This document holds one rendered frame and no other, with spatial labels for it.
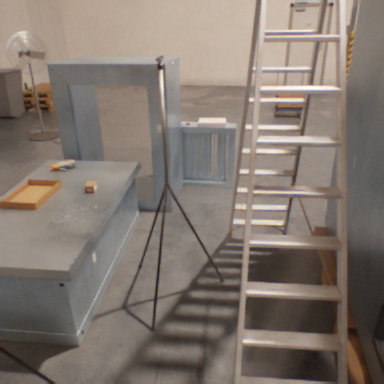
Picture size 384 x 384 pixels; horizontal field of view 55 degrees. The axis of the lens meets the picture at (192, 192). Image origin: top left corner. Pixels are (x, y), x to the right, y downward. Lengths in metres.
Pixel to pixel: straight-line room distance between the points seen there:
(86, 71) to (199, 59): 7.83
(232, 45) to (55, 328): 9.74
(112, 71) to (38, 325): 2.32
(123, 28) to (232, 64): 3.37
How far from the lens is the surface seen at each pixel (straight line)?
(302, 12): 11.30
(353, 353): 2.56
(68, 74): 3.96
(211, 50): 11.39
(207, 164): 4.62
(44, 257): 2.48
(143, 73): 3.67
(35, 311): 2.68
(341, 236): 1.78
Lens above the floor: 2.00
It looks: 26 degrees down
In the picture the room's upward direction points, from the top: 1 degrees counter-clockwise
